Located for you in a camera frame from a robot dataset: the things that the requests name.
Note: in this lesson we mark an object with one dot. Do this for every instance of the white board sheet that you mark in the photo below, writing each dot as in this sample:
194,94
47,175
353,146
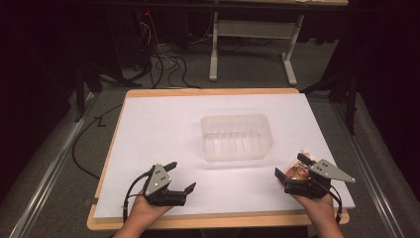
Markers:
165,132

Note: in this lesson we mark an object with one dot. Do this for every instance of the clear plastic container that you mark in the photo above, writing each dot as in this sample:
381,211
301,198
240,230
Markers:
236,140

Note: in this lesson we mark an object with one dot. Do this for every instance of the person's left hand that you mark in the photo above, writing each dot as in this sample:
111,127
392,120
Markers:
145,211

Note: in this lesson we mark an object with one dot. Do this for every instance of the bread roll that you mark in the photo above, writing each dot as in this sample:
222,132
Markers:
295,173

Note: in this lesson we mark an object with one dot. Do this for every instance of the person's right hand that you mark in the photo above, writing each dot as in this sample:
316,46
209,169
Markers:
320,208

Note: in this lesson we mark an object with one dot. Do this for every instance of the white frame desk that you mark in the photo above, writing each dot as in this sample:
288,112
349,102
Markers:
252,29

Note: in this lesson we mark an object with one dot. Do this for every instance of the black metal stand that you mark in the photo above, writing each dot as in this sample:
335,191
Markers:
81,82
350,99

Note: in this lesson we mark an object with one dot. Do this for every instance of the metal floor rail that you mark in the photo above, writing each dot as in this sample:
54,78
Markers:
366,158
49,168

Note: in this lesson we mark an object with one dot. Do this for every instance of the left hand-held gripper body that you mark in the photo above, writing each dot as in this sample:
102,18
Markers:
157,181

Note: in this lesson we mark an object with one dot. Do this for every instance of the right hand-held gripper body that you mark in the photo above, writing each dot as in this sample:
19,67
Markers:
325,170

